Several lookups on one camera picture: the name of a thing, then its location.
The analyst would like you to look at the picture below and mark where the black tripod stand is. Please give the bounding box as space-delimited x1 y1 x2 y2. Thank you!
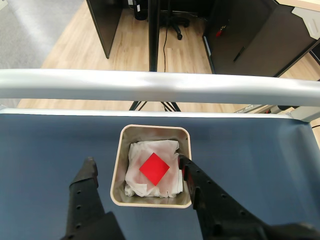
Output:
128 0 182 113

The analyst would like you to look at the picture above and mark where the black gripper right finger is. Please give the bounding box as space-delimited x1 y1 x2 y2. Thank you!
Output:
177 154 270 240

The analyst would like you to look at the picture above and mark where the black office chair base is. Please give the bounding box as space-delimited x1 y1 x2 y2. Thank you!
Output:
159 0 190 41

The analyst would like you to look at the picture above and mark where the dark desk side panel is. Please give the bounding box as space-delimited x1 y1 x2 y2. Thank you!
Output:
85 0 124 60

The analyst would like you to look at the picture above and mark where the silver cart handle bar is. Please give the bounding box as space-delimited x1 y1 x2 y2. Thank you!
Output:
0 68 320 106

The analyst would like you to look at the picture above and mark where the small red tag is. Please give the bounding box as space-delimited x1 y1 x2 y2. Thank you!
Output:
215 24 228 39

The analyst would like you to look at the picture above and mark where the black floor cable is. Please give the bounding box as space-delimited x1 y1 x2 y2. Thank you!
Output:
163 26 168 73

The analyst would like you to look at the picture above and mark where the silver cart tray rim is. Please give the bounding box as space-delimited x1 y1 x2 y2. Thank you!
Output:
0 104 320 129

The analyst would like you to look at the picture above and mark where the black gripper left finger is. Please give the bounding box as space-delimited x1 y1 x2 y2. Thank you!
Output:
61 156 126 240

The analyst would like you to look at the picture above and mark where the square metal box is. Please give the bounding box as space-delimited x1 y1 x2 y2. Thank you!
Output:
109 124 193 209

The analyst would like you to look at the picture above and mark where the dark office cabinet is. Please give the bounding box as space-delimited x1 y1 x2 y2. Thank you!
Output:
201 0 320 78

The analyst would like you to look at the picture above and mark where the grey desk corner piece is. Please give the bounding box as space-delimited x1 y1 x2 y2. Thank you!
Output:
291 6 320 40

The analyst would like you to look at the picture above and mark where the black cylindrical container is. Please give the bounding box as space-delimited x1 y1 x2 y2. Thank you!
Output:
134 0 149 21

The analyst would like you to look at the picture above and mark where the dark table mat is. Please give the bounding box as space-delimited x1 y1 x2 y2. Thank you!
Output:
0 113 320 240

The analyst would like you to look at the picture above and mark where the white crumpled tissue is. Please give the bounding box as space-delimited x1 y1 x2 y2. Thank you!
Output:
124 139 185 199

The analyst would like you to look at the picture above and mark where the red cube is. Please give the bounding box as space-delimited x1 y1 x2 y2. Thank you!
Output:
138 152 171 187

